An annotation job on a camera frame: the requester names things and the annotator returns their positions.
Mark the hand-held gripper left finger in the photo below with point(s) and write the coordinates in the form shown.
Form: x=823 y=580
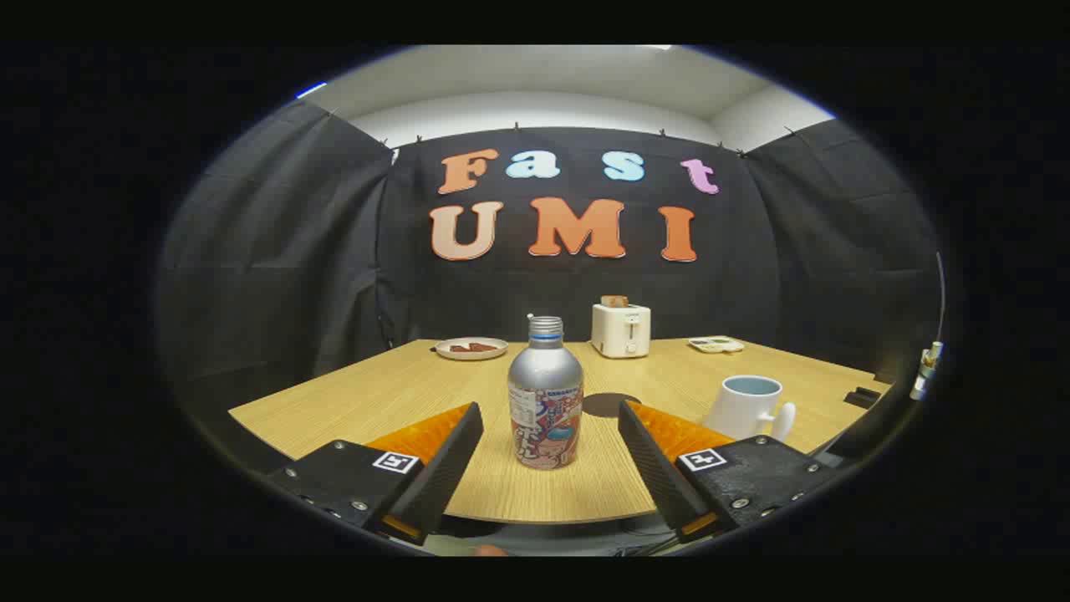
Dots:
x=451 y=456

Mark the silver juice bottle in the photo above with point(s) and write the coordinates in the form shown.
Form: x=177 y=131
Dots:
x=543 y=376

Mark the white cup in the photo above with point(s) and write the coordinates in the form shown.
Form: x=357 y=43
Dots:
x=740 y=408

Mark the white clamp device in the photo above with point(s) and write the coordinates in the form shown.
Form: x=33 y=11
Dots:
x=926 y=368

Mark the dark round coaster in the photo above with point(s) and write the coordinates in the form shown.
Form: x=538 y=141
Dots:
x=606 y=405

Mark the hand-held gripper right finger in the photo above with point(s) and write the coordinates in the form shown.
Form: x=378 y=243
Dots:
x=650 y=456

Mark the black table clamp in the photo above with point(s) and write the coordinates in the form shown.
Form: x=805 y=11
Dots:
x=861 y=396

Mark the thin grey rod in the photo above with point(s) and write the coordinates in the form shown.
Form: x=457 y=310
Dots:
x=941 y=293

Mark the white toaster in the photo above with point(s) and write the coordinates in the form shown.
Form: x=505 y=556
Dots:
x=620 y=333

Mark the wooden table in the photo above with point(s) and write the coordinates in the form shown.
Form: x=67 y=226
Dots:
x=401 y=393

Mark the divided white food tray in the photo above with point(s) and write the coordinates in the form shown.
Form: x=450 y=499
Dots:
x=715 y=344

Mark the round white plate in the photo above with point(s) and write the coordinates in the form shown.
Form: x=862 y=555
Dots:
x=471 y=354

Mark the black backdrop cloth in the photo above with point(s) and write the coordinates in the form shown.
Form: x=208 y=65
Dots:
x=292 y=251

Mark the brown toast slice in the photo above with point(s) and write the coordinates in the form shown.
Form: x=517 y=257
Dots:
x=614 y=301

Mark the brown food pieces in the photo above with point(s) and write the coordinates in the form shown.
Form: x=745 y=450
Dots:
x=473 y=346

